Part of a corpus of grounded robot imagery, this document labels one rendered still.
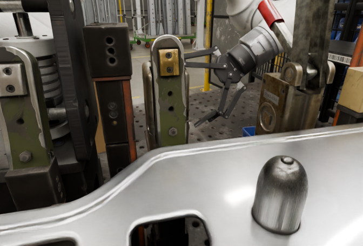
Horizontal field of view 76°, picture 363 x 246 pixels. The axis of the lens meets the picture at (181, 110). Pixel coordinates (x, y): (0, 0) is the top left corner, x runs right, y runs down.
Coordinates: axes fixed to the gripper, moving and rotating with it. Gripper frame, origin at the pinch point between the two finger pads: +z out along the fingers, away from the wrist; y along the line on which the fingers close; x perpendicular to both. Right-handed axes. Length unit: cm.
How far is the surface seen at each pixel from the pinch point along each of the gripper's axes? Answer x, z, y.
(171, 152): -37.4, 1.5, 1.8
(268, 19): -24.1, -19.2, -3.5
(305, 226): -45.0, -4.6, 9.8
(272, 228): -45.6, -2.7, 8.3
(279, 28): -26.0, -19.0, -1.4
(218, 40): 246, -70, -27
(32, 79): -38.7, 7.5, -11.8
